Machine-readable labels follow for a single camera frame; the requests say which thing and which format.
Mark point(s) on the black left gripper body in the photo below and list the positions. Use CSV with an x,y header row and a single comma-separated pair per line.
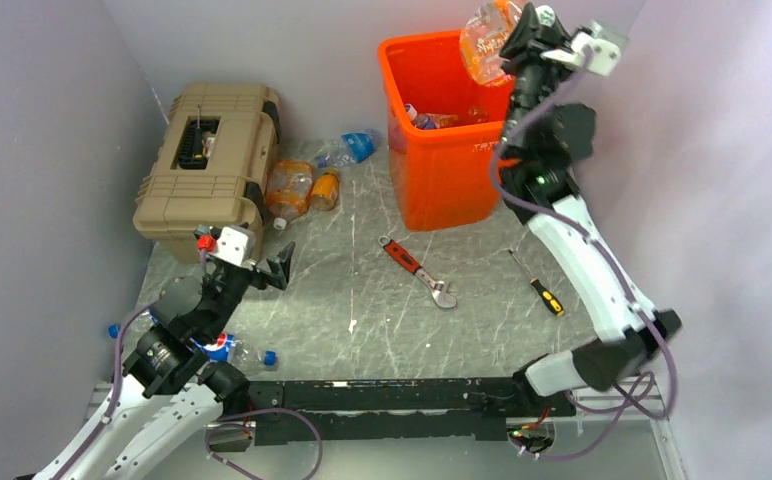
x,y
229,287

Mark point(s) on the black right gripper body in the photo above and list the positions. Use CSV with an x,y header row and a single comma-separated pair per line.
x,y
535,79

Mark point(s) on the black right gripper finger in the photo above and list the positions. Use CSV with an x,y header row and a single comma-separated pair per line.
x,y
551,30
526,37

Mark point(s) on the crushed orange label bottle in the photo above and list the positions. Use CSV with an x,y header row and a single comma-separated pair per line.
x,y
482,37

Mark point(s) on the clear bottle orange label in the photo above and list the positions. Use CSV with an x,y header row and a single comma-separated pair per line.
x,y
444,120

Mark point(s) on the blue label crushed bottle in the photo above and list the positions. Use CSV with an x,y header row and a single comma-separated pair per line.
x,y
420,121

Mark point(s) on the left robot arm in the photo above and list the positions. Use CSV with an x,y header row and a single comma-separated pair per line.
x,y
164,386

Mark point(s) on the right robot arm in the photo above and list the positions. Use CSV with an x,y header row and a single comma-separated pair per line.
x,y
537,185

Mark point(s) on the orange plastic bin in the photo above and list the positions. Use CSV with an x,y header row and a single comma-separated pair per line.
x,y
439,177

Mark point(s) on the large orange label bottle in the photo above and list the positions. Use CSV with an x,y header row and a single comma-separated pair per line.
x,y
288,192

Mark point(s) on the small orange juice bottle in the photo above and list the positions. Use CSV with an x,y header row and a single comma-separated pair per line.
x,y
326,190

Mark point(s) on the clear bottle blue label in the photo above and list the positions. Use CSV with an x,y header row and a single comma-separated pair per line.
x,y
353,148

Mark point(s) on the tan plastic toolbox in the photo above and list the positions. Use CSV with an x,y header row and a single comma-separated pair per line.
x,y
219,148

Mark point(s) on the red adjustable wrench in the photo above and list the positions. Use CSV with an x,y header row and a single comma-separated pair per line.
x,y
438,289

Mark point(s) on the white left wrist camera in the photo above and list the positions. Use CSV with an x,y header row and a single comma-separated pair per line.
x,y
233,245

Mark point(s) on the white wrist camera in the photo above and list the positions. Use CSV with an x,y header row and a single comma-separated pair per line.
x,y
233,245
597,49

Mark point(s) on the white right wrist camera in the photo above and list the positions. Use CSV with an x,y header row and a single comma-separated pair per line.
x,y
597,49

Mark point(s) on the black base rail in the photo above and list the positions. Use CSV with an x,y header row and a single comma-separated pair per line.
x,y
482,408

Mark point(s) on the yellow handle screwdriver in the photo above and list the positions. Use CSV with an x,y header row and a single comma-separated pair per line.
x,y
549,300

